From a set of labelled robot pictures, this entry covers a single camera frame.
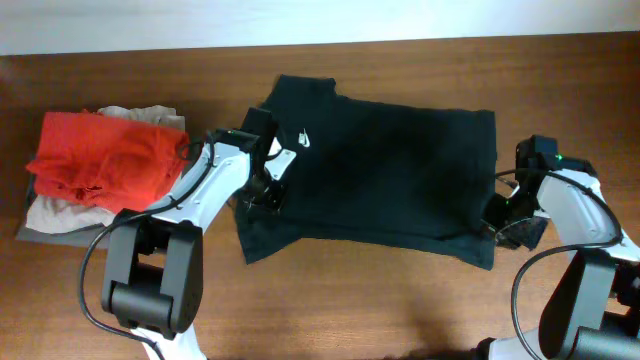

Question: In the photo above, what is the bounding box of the black Nike t-shirt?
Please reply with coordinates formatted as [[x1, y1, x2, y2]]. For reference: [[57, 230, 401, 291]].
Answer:
[[235, 75, 497, 270]]

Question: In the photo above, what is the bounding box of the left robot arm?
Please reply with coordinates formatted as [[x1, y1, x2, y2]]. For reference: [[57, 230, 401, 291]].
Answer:
[[101, 108, 296, 359]]

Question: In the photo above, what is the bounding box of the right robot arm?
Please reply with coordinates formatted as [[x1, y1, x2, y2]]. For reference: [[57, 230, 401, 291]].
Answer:
[[475, 135, 639, 359]]

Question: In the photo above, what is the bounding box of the red folded shirt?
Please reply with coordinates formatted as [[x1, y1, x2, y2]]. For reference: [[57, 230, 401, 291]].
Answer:
[[26, 112, 189, 213]]

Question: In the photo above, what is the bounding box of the grey folded shirt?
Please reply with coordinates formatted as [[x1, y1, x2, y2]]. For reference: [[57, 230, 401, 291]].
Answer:
[[16, 173, 106, 246]]

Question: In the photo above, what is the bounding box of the beige folded shirt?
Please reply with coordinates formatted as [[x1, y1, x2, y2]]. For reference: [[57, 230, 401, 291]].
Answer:
[[26, 105, 186, 234]]

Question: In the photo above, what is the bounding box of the right black cable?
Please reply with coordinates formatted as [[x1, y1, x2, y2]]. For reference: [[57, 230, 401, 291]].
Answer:
[[493, 168, 624, 360]]

